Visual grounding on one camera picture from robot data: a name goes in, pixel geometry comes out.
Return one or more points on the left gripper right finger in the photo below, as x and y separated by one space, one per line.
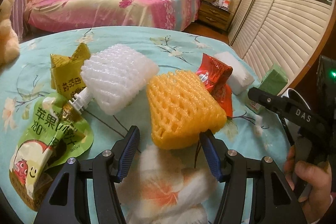
273 200

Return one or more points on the green milk carton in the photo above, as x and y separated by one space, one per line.
272 82

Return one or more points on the yellow snack wrapper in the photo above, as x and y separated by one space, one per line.
65 71

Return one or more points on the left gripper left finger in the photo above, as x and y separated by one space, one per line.
67 198

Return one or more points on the beige plush teddy bear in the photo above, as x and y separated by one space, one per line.
8 37

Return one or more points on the red snack wrapper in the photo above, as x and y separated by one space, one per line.
214 74

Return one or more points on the pink floral bed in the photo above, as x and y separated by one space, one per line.
64 15

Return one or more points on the yellow foam fruit net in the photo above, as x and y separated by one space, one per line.
180 109

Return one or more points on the green apple juice pouch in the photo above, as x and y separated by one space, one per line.
55 134

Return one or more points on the white foam fruit net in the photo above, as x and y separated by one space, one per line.
116 75

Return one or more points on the louvered wardrobe doors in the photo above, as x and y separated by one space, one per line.
283 32

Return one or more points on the right hand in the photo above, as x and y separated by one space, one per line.
320 179

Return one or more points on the white foam block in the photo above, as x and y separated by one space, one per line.
240 79

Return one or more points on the wooden nightstand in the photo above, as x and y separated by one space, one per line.
214 16

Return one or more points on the white box on nightstand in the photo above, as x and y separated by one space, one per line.
224 4

